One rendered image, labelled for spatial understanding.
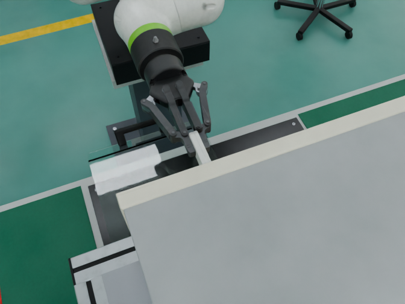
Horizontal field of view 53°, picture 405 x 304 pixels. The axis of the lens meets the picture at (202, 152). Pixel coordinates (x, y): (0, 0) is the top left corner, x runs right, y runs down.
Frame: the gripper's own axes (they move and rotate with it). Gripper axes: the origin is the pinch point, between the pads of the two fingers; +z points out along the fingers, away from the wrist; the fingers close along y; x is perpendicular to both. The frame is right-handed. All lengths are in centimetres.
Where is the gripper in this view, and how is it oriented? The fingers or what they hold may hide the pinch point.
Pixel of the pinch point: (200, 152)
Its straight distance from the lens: 66.7
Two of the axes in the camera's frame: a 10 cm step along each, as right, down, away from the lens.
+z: 3.6, 7.9, -4.9
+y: -9.3, 3.1, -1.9
